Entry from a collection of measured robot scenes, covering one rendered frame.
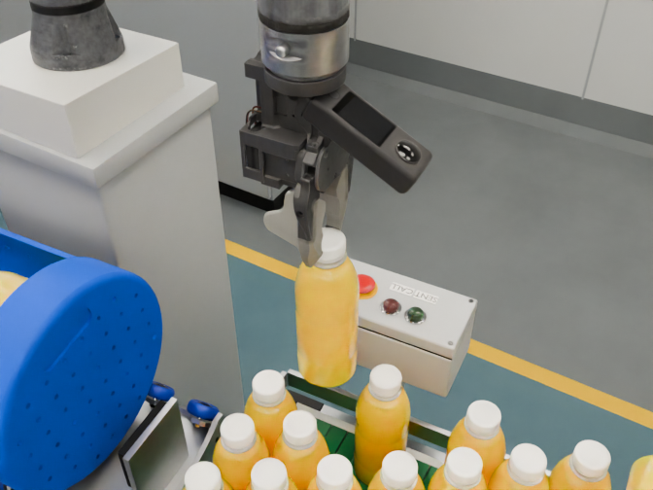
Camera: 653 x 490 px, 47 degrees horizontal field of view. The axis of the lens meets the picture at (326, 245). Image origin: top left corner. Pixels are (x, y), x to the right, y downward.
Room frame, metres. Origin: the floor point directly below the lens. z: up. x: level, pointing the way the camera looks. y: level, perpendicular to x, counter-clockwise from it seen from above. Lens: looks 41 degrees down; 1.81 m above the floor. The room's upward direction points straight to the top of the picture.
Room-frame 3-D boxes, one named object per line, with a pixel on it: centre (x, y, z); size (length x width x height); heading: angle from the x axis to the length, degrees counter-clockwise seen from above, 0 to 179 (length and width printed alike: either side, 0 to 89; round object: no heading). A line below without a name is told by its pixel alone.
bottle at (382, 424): (0.58, -0.07, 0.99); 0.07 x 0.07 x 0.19
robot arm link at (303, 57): (0.58, 0.02, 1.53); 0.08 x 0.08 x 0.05
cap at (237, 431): (0.51, 0.10, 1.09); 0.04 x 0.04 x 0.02
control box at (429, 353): (0.71, -0.09, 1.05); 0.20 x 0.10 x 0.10; 64
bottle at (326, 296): (0.58, 0.00, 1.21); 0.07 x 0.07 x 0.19
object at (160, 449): (0.54, 0.22, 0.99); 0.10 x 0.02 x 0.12; 154
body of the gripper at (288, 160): (0.59, 0.03, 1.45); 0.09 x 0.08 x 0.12; 64
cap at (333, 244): (0.58, 0.00, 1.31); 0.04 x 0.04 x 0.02
